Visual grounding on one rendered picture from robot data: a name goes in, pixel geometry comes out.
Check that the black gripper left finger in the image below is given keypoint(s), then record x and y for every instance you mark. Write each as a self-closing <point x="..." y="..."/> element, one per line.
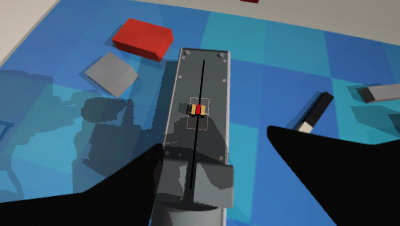
<point x="126" y="198"/>

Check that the red rectangular block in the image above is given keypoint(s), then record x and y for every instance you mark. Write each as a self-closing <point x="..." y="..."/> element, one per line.
<point x="143" y="39"/>

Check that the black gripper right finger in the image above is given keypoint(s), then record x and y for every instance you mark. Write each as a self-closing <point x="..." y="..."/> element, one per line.
<point x="356" y="184"/>

